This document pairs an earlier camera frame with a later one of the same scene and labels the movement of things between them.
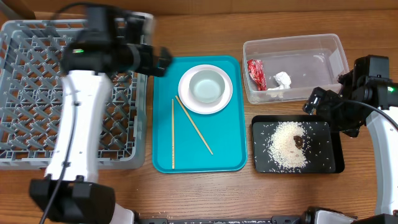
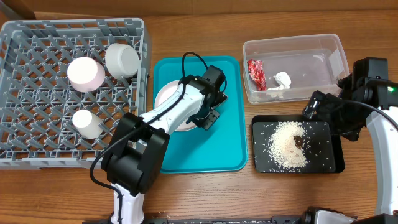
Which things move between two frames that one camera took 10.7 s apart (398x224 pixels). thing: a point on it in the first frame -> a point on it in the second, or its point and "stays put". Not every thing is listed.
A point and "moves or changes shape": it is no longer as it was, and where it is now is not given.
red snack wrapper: x=257 y=70 stays put
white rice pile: x=283 y=151 stays put
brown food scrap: x=298 y=141 stays put
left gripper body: x=145 y=66 -> x=206 y=117
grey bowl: x=207 y=86 moves or changes shape
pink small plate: x=143 y=28 moves or changes shape
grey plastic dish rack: x=31 y=79 stays put
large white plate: x=196 y=106 -> x=166 y=94
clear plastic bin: x=288 y=68 stays put
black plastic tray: x=296 y=144 stays put
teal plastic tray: x=177 y=147 stays put
